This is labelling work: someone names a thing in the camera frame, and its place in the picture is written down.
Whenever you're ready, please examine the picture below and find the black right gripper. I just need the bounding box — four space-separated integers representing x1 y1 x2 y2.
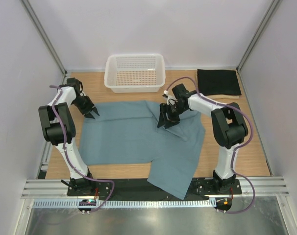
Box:
158 102 188 129

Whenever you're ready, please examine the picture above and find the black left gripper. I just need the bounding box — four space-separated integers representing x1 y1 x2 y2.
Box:
72 95 98 119

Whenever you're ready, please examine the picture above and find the teal blue t-shirt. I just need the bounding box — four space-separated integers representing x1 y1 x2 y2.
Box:
79 100 205 199

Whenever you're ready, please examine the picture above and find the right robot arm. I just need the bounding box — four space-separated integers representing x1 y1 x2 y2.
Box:
157 84 248 194

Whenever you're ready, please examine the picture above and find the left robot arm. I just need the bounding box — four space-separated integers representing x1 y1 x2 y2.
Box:
38 77 99 196

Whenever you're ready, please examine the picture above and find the white perforated plastic basket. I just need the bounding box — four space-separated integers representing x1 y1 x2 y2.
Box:
104 54 166 93

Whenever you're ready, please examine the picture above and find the folded black t-shirt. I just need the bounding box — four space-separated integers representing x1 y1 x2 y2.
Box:
197 68 242 97

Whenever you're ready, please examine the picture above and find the folded beige t-shirt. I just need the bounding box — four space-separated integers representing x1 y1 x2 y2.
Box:
195 73 240 100

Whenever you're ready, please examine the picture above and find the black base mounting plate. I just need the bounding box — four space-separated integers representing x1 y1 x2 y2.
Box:
61 178 242 201

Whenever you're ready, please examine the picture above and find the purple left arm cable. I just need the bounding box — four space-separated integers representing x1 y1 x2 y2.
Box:
49 84 115 213

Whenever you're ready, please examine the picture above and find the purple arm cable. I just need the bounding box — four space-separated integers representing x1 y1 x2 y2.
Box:
49 84 115 213
166 77 256 215

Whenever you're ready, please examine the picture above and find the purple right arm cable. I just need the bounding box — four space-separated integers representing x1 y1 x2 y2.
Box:
166 77 256 215

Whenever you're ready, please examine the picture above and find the slotted grey cable duct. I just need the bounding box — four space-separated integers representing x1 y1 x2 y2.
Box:
32 198 216 209

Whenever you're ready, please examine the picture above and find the aluminium front frame rail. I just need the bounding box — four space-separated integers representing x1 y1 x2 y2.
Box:
21 176 289 199

